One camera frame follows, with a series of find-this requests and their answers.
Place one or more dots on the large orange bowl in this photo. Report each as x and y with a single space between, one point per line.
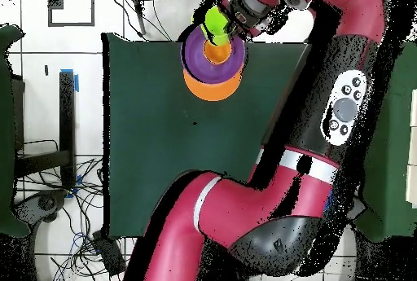
211 92

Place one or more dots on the purple bowl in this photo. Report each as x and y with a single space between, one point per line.
195 62

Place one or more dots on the orange cup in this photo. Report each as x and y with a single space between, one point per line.
217 54

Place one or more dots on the lime green cup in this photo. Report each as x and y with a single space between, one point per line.
215 22

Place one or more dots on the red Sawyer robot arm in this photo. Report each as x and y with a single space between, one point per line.
260 202

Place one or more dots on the dark green table cloth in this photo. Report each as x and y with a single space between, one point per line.
146 131

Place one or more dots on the blue tape strip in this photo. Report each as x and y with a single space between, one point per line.
79 180
76 84

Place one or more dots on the black metal stand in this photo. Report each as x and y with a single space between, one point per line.
66 115

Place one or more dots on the dark office chair base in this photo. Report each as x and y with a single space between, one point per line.
45 202

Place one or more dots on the small black object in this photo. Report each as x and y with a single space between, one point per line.
46 70

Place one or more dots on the black square frame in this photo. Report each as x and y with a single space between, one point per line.
55 0

